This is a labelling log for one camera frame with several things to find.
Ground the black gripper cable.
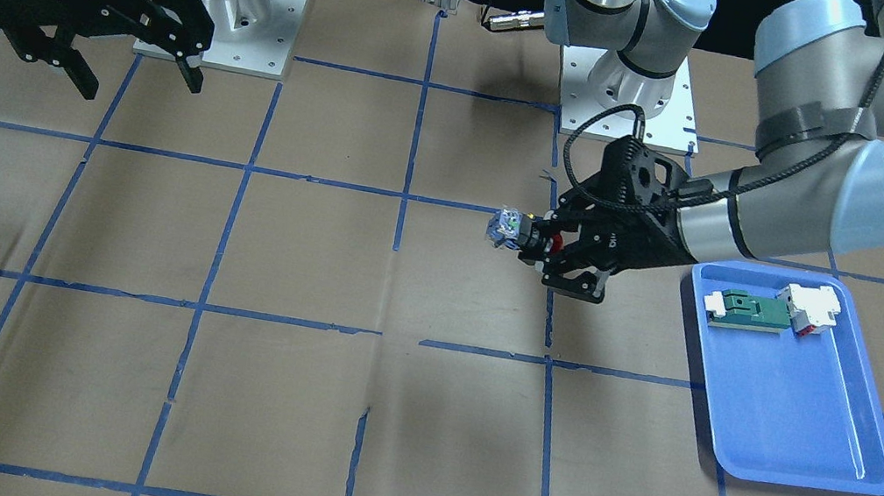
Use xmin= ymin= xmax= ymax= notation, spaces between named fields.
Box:
xmin=555 ymin=96 xmax=651 ymax=209

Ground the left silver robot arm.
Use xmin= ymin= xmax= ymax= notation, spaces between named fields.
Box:
xmin=488 ymin=0 xmax=884 ymax=304

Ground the white circuit breaker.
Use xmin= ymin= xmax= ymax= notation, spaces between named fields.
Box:
xmin=775 ymin=283 xmax=842 ymax=337

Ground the green relay module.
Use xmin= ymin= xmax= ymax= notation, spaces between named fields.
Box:
xmin=703 ymin=289 xmax=791 ymax=333

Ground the blue plastic tray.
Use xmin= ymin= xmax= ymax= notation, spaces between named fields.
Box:
xmin=690 ymin=260 xmax=884 ymax=496

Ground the red emergency stop button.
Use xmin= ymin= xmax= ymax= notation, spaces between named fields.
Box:
xmin=485 ymin=207 xmax=565 ymax=259

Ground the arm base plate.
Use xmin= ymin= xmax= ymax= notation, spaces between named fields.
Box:
xmin=559 ymin=46 xmax=700 ymax=156
xmin=201 ymin=0 xmax=308 ymax=81

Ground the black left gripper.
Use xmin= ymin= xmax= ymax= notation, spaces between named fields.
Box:
xmin=536 ymin=135 xmax=693 ymax=305

